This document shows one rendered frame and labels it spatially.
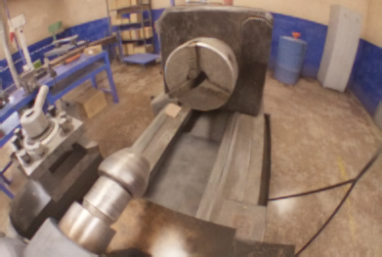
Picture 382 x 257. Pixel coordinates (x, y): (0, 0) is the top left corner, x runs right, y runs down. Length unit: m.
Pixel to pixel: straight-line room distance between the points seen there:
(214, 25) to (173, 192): 0.68
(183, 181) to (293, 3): 3.91
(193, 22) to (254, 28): 0.25
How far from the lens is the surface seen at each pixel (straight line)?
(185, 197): 0.67
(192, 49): 0.52
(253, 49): 0.66
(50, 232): 0.25
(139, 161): 0.28
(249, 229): 0.48
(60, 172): 0.42
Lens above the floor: 1.33
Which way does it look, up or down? 36 degrees down
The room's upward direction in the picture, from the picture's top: 2 degrees counter-clockwise
